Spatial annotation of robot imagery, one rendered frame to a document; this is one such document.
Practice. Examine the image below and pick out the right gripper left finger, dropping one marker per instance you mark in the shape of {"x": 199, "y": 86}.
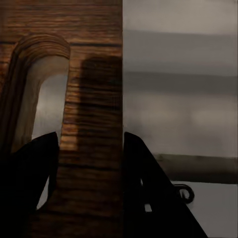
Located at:
{"x": 23, "y": 177}

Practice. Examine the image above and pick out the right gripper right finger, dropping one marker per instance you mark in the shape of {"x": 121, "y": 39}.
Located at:
{"x": 173, "y": 219}

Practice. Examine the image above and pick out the cutting board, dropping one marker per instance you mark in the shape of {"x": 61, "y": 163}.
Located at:
{"x": 87, "y": 199}

